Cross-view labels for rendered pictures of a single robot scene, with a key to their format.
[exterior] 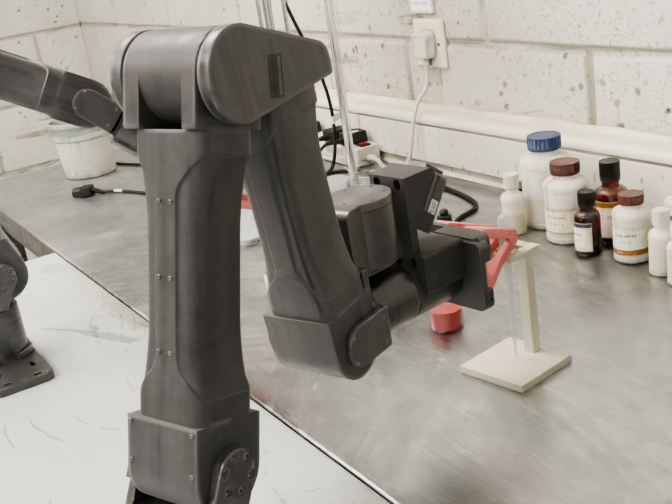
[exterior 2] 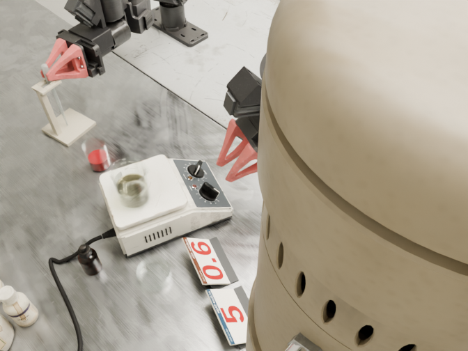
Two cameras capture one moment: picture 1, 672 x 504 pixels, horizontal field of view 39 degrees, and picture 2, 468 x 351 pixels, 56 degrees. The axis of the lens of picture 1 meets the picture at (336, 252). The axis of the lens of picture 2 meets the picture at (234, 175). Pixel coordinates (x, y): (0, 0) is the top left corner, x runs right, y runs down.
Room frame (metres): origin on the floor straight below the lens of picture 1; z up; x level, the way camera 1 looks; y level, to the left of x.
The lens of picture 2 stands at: (1.63, -0.03, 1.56)
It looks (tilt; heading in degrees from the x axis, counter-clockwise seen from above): 50 degrees down; 163
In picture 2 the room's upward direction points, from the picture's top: straight up
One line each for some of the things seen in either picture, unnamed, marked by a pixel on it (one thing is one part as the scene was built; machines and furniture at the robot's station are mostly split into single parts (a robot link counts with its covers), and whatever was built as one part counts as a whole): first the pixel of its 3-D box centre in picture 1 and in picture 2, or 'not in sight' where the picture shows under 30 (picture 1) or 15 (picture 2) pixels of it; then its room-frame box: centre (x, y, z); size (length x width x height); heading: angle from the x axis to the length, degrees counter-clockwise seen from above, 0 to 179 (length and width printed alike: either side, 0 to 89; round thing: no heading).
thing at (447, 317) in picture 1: (444, 302); (97, 154); (1.00, -0.11, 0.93); 0.04 x 0.04 x 0.06
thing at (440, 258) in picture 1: (418, 218); (84, 21); (0.81, -0.08, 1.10); 0.07 x 0.06 x 0.11; 38
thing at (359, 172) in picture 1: (370, 190); (133, 184); (1.18, -0.05, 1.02); 0.06 x 0.05 x 0.08; 73
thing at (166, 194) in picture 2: not in sight; (143, 189); (1.16, -0.04, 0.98); 0.12 x 0.12 x 0.01; 8
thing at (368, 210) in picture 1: (343, 272); (120, 6); (0.75, 0.00, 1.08); 0.12 x 0.09 x 0.12; 142
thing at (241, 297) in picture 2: not in sight; (236, 313); (1.38, 0.05, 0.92); 0.09 x 0.06 x 0.04; 8
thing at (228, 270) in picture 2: not in sight; (209, 259); (1.28, 0.03, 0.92); 0.09 x 0.06 x 0.04; 8
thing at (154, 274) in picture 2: not in sight; (154, 274); (1.27, -0.06, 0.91); 0.06 x 0.06 x 0.02
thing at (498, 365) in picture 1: (510, 309); (60, 105); (0.88, -0.16, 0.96); 0.08 x 0.08 x 0.13; 39
